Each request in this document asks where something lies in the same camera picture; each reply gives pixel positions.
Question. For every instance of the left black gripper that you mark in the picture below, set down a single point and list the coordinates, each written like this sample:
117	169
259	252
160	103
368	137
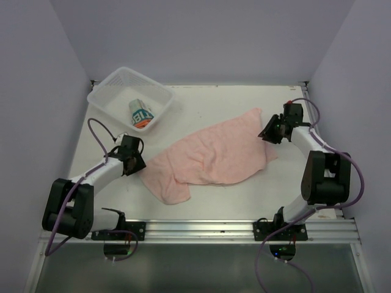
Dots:
140	165

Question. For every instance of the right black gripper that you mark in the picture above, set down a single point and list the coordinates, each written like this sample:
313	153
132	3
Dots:
267	134

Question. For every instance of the colourful rabbit print towel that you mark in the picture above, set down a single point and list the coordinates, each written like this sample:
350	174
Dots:
141	114

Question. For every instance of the pink towel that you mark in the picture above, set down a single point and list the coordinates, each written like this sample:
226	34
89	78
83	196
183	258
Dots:
225	153

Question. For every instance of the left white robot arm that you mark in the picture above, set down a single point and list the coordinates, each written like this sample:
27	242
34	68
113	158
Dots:
71	210

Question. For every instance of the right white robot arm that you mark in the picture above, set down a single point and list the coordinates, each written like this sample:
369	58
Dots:
297	211

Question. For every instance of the translucent plastic basket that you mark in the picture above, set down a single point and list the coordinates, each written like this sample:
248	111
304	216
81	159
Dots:
132	99

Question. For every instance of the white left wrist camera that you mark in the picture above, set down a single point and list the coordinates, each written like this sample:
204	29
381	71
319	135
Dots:
119	138

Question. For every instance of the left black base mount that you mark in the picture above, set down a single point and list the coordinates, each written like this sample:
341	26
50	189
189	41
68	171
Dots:
127	231

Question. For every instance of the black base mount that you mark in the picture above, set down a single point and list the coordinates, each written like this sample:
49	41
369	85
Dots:
278	230
127	231

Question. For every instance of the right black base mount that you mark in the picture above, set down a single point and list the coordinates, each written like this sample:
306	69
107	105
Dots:
278	230

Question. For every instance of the aluminium front rail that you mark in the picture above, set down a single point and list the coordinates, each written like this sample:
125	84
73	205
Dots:
316	231

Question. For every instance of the aluminium rail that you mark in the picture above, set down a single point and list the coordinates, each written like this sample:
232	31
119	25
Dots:
316	231
327	177

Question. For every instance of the aluminium right side rail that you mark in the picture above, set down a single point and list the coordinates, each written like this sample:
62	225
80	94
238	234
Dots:
327	177

